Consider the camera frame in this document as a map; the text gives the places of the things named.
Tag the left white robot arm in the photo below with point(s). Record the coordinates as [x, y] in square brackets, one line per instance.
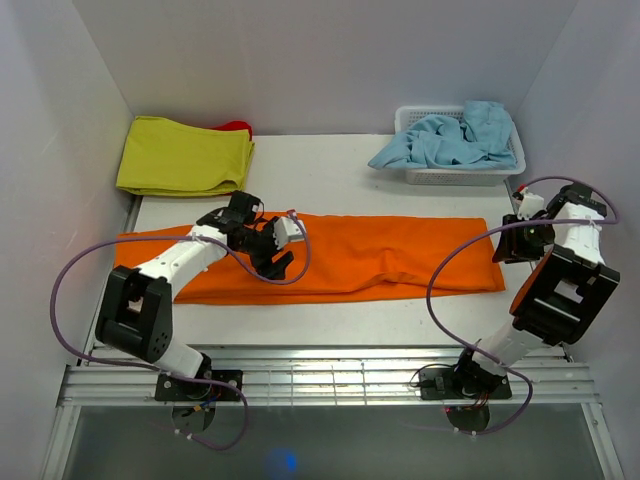
[136, 314]

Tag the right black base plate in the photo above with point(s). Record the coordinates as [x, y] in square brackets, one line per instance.
[437, 383]

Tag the white plastic basket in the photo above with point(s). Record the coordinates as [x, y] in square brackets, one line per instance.
[407, 116]

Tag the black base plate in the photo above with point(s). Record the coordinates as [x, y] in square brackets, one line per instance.
[170, 389]
[437, 383]

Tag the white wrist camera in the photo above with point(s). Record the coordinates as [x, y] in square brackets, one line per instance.
[528, 204]
[288, 229]

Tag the light blue trousers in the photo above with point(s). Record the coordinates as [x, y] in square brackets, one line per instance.
[477, 141]

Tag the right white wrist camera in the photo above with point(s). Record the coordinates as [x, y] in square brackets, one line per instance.
[528, 204]

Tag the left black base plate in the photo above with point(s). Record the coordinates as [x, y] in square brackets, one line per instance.
[170, 389]

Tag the orange trousers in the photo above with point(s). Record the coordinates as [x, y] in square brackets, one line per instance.
[362, 259]

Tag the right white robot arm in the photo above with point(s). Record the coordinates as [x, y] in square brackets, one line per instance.
[566, 290]

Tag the folded yellow trousers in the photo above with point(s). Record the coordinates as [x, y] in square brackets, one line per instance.
[165, 158]

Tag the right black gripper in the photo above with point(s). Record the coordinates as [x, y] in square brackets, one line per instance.
[510, 249]

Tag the folded red trousers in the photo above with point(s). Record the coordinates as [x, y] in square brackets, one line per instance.
[235, 125]

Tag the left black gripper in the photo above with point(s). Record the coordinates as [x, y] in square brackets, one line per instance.
[263, 265]

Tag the aluminium rail frame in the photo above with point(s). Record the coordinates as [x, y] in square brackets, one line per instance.
[329, 389]

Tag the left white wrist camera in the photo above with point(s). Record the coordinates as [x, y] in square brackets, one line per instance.
[288, 229]

